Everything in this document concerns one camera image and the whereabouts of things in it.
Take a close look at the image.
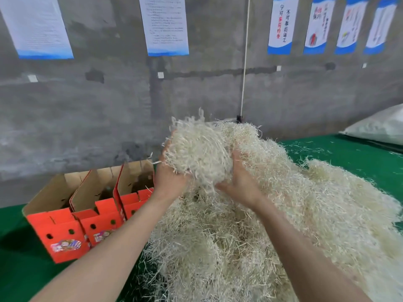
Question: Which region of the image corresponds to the person's left forearm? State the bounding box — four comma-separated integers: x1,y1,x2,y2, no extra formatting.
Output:
28,192,180,302

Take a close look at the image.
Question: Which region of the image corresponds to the white blue wall poster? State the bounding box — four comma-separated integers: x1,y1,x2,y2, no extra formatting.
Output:
139,0,190,57
0,0,74,60

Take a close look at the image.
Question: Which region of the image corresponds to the narrow white blue banner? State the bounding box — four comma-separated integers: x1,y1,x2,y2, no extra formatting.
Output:
363,0,399,55
334,0,369,55
304,0,337,56
267,0,301,56

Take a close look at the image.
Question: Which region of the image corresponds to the pile of wood wool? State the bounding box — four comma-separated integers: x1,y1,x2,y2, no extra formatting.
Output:
141,116,403,302

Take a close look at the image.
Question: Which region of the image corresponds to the small straw filler clump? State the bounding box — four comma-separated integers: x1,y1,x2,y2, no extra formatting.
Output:
162,113,235,189

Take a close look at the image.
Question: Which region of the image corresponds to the red cardboard box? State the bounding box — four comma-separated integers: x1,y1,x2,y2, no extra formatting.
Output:
69,166,126,248
113,159,156,219
22,171,93,265

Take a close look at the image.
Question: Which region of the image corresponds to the person's right hand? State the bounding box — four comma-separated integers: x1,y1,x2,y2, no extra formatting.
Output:
215,149,267,210

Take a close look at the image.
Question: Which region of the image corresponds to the white sack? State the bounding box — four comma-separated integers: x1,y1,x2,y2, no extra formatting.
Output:
340,102,403,146

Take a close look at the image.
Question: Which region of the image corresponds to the person's right forearm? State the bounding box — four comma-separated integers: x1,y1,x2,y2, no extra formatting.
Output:
249,197,372,302

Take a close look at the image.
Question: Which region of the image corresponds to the white pole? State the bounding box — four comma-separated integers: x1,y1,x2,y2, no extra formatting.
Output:
236,0,252,123

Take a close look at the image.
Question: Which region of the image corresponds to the person's left hand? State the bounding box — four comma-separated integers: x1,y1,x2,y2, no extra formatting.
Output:
153,144,191,203

